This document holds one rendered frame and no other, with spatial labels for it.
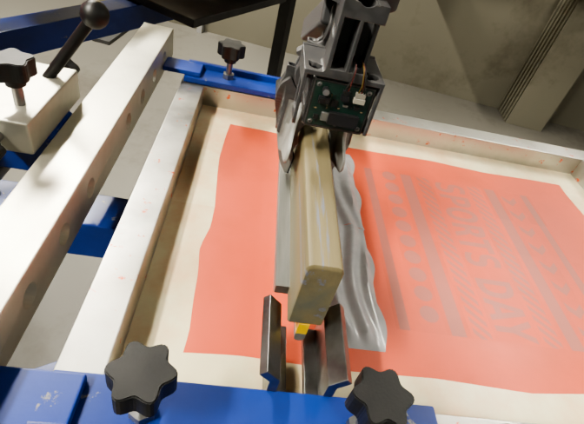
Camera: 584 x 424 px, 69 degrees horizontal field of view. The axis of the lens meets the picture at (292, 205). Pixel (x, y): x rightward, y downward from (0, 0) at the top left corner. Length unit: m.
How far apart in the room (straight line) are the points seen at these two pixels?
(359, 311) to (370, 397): 0.18
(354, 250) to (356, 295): 0.07
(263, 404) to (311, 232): 0.14
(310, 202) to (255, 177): 0.25
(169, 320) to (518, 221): 0.54
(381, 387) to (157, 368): 0.15
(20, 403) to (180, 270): 0.20
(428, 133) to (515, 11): 3.02
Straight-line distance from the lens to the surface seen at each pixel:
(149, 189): 0.52
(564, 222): 0.82
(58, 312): 1.65
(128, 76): 0.64
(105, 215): 0.59
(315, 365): 0.40
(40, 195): 0.44
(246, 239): 0.52
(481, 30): 3.77
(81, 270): 1.74
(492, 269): 0.64
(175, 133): 0.62
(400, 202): 0.66
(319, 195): 0.38
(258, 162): 0.65
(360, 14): 0.36
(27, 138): 0.48
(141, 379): 0.30
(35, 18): 1.12
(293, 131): 0.44
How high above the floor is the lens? 1.33
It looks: 40 degrees down
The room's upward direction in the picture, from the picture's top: 16 degrees clockwise
